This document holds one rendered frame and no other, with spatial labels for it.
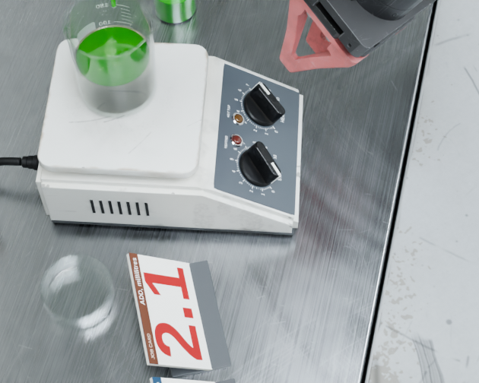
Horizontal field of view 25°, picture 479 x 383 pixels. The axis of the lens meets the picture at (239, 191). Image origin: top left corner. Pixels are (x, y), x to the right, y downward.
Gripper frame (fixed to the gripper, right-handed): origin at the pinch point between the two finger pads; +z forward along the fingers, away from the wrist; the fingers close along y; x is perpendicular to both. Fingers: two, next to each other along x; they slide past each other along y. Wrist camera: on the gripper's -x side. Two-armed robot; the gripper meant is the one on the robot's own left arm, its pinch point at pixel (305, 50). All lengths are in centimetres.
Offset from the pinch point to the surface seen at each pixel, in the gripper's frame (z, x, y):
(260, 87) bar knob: 5.5, -0.2, 0.7
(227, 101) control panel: 7.3, -0.9, 2.8
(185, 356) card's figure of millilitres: 11.6, 12.4, 17.7
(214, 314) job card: 12.1, 11.6, 13.0
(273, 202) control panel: 7.2, 7.6, 5.7
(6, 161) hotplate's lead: 18.6, -8.0, 15.3
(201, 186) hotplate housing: 7.4, 3.3, 10.0
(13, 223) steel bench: 21.0, -3.9, 16.9
